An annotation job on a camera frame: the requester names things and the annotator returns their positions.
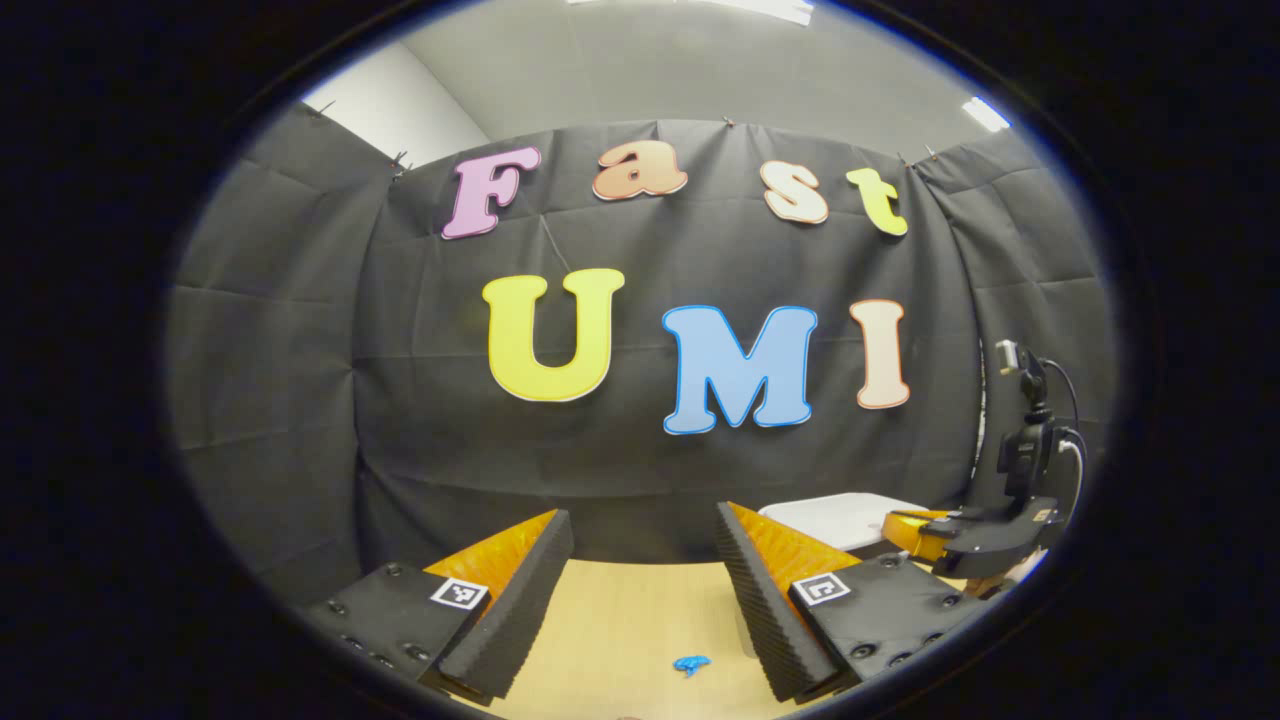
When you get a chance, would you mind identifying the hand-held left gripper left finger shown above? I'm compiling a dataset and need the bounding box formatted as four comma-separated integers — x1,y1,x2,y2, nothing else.
305,508,576,706

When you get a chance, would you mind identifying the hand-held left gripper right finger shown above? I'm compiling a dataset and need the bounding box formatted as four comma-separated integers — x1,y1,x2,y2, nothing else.
715,500,986,704

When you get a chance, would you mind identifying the white desktop garbage bin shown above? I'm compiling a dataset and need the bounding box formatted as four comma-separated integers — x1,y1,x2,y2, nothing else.
758,492,936,553

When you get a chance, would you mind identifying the wooden desktop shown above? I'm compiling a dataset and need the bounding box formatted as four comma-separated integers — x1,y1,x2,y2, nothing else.
440,558,1001,720

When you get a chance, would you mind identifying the thin white pole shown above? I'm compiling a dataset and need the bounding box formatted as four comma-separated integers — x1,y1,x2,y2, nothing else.
974,340,989,501

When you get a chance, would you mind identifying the black backdrop cloth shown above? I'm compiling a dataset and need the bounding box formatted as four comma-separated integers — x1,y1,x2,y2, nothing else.
165,100,1116,601

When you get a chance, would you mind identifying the long ceiling light panel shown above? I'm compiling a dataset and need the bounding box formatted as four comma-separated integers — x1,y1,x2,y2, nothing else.
568,0,816,27

